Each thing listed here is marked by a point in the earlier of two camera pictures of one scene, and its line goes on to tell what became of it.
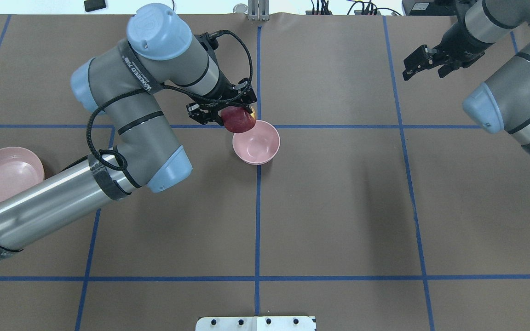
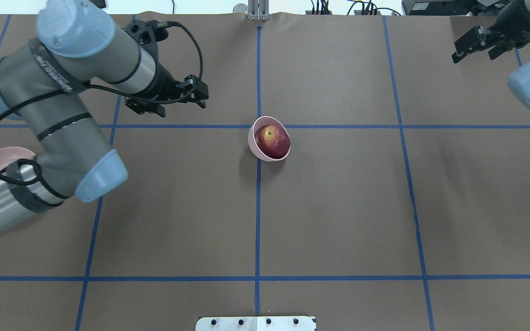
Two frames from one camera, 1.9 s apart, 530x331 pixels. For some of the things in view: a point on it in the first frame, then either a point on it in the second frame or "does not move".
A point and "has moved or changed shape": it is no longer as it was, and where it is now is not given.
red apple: [238, 120] to [273, 141]
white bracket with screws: [255, 323] does not move
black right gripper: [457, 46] to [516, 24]
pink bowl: [258, 145] has moved or changed shape
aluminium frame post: [258, 10] does not move
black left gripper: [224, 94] to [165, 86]
